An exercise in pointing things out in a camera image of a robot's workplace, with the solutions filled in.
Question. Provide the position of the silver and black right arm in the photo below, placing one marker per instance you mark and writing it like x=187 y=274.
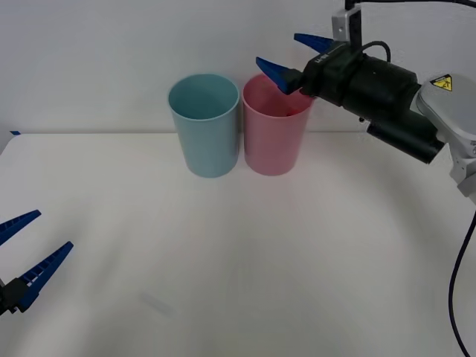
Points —
x=383 y=87

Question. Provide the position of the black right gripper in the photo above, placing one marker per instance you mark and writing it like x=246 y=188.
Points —
x=329 y=76

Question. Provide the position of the pink plastic bin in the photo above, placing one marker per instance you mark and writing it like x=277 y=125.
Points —
x=273 y=148

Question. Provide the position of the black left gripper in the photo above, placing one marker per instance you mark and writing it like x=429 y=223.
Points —
x=2 y=297

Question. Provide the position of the pale blue plastic bin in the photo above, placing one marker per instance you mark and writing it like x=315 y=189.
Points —
x=208 y=148

